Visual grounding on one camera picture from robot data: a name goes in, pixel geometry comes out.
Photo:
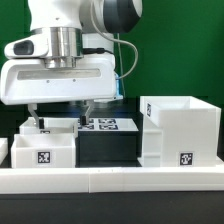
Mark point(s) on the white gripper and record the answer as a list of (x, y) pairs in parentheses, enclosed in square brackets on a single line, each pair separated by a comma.
[(28, 81)]

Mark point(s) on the white drawer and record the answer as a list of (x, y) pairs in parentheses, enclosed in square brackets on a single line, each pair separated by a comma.
[(43, 151), (51, 126)]

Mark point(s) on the white front drawer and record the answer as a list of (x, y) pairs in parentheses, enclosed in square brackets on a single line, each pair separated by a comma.
[(43, 151)]

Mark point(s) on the white drawer cabinet box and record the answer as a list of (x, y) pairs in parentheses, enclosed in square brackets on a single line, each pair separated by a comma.
[(179, 131)]

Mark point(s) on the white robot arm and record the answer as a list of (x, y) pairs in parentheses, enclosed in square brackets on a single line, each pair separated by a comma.
[(69, 54)]

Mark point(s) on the white marker tag plate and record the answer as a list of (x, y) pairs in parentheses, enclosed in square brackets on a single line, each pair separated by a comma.
[(109, 124)]

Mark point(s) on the white left fence wall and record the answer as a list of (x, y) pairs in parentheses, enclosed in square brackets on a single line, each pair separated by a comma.
[(3, 149)]

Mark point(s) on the white fence wall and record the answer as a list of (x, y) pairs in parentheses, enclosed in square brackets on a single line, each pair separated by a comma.
[(3, 149), (94, 180), (219, 162)]

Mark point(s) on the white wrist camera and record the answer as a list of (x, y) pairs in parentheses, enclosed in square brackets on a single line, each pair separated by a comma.
[(34, 46)]

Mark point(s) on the white front fence wall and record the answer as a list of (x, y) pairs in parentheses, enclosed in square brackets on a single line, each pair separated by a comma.
[(94, 180)]

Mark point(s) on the white right fence wall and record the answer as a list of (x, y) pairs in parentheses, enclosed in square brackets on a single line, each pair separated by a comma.
[(219, 162)]

